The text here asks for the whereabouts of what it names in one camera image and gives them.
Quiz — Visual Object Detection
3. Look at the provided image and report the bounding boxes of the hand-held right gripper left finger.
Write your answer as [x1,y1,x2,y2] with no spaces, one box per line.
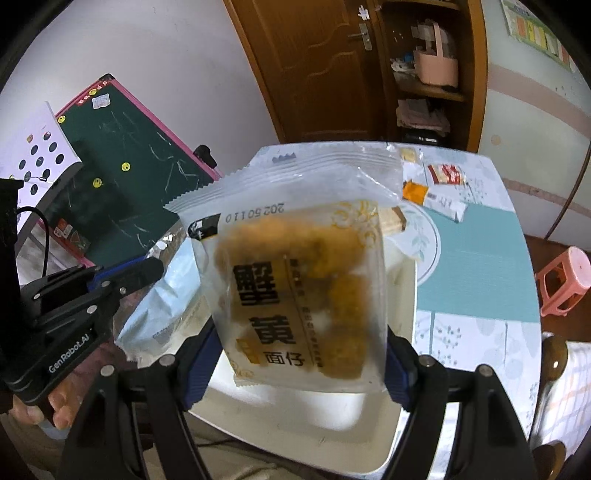
[58,323,227,480]

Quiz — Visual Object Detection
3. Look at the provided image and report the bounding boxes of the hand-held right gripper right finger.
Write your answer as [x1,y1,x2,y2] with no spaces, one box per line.
[379,325,541,480]

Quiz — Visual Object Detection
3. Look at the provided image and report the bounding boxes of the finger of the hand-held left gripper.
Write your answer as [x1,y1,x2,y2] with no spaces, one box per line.
[111,257,165,296]
[88,265,122,284]

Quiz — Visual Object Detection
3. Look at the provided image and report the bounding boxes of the silver clear snack packet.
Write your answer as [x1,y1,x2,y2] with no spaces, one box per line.
[113,217,218,365]

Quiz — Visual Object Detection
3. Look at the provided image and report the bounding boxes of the white plastic tray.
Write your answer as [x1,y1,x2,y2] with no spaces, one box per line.
[139,203,419,476]

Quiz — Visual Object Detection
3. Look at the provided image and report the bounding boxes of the clear packet of golden snacks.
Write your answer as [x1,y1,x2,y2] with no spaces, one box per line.
[164,142,407,394]

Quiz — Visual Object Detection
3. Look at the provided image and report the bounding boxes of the orange and white snack packet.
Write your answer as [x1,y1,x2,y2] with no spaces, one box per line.
[402,181,468,223]

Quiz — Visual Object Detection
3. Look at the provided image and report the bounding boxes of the person's left hand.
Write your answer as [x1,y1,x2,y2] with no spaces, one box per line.
[11,342,139,432]

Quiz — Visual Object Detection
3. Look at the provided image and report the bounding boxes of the small red patterned box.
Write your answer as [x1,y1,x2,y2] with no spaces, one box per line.
[53,222,90,252]

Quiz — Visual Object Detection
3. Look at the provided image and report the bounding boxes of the person's beige clothing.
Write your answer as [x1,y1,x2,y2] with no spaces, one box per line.
[0,401,296,480]

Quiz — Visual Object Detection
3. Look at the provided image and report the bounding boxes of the printed teal and white tablecloth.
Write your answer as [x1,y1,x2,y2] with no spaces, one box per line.
[217,141,543,462]

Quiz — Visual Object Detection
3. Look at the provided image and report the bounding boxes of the black easel knob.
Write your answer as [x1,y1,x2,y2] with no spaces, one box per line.
[194,144,219,169]

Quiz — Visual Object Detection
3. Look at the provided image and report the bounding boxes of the white board with coloured dots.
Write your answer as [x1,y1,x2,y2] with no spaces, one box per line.
[0,102,84,259]

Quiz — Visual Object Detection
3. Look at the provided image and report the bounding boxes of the tan snack packet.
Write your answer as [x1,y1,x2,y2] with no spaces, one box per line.
[381,207,408,237]

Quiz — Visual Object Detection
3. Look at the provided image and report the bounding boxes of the wooden chair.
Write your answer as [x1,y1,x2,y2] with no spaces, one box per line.
[531,335,583,480]

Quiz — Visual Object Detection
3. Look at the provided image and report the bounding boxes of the checked chair cloth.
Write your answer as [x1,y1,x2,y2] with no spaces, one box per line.
[531,342,591,453]

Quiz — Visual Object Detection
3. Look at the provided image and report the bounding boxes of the pink plastic stool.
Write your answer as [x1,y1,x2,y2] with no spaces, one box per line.
[534,246,591,318]

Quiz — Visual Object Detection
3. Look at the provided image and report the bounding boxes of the red and white snack packet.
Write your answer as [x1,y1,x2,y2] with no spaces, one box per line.
[427,164,466,186]

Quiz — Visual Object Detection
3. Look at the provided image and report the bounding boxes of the brown wooden door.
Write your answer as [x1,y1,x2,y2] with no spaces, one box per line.
[224,0,393,144]

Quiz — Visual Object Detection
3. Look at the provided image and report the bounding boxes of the stack of papers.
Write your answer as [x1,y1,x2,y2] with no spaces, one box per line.
[396,97,451,137]

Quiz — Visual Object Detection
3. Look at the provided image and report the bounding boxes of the white wardrobe with pink stripe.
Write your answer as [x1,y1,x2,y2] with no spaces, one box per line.
[478,0,591,241]

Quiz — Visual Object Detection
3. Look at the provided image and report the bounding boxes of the pink basket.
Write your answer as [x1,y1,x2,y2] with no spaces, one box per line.
[412,23,460,88]

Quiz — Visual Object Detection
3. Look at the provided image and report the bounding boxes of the small clutter on shelf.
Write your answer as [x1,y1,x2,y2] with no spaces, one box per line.
[390,51,419,77]

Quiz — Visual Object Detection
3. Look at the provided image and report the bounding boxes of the brown wooden shelf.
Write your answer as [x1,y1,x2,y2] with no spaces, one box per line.
[369,0,488,151]

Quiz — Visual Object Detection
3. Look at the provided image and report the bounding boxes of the black cable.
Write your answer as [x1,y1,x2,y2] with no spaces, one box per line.
[16,208,52,278]

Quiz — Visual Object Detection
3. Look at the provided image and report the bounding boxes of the green chalkboard with pink frame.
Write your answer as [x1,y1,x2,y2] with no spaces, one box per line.
[14,74,222,278]

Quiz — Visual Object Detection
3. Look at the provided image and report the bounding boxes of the metal door handle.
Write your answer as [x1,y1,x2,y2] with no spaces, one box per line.
[348,23,374,52]

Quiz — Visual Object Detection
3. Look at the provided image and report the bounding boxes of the wall poster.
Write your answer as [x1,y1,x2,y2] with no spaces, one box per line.
[501,0,575,72]

